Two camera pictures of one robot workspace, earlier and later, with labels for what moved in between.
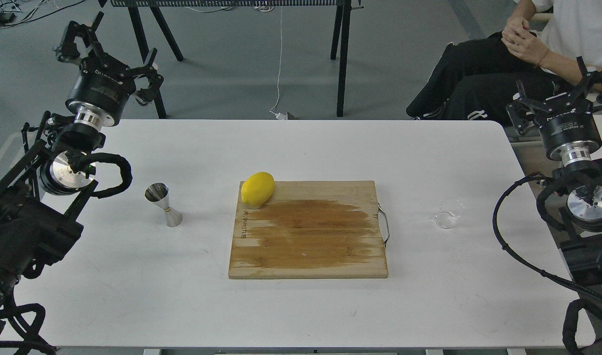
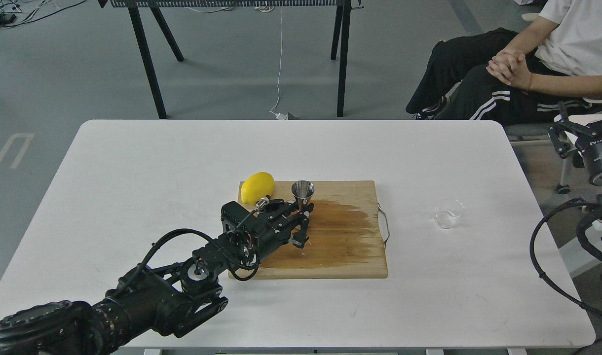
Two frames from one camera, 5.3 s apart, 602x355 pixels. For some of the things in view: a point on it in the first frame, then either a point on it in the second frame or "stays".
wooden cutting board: (310, 230) stays
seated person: (545, 44) stays
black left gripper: (104, 85) to (246, 236)
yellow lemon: (257, 189) stays
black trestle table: (348, 4) stays
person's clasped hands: (521, 42) to (511, 67)
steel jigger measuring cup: (158, 193) to (302, 190)
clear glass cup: (450, 209) stays
